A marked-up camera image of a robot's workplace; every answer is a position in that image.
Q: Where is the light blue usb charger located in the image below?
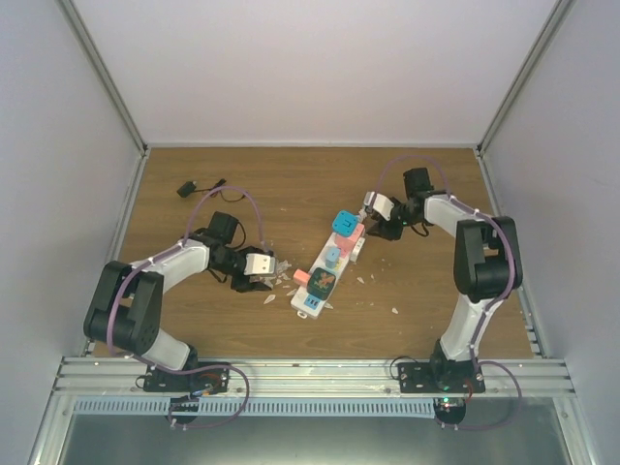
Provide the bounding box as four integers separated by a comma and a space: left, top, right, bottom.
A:
325, 246, 341, 269

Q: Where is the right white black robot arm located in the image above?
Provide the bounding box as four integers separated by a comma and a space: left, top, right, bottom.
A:
363, 168, 523, 392

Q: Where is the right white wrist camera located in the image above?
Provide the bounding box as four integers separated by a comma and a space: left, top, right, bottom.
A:
363, 191, 395, 221

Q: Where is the grey slotted cable duct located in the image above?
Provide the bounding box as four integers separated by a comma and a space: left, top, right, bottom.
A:
74, 396, 435, 419

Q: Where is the cyan square adapter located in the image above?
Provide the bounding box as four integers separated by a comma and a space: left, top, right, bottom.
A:
331, 210, 358, 237

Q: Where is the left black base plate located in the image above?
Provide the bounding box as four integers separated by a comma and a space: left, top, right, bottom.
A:
135, 361, 230, 395

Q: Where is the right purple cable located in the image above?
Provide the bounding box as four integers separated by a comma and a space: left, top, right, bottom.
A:
371, 153, 524, 431

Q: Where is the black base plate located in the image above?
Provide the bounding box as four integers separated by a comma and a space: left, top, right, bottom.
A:
135, 361, 230, 395
392, 359, 485, 395

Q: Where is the large pink adapter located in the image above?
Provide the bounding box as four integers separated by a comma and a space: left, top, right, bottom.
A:
334, 223, 365, 257

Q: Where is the white power strip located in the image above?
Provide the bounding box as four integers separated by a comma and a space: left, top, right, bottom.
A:
291, 224, 365, 319

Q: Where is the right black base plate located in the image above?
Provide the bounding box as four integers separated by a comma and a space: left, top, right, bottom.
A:
392, 359, 485, 395

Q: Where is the black plug with cable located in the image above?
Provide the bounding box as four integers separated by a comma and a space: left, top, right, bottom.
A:
176, 178, 245, 203

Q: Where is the small pink plug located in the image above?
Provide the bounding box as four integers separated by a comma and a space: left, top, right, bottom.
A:
293, 269, 311, 287

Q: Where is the dark green square adapter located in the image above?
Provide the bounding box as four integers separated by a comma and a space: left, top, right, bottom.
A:
306, 267, 337, 300

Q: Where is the aluminium front rail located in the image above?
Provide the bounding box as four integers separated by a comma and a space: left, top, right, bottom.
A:
52, 357, 575, 398

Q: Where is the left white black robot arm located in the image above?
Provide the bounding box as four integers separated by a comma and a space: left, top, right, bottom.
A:
83, 211, 276, 391

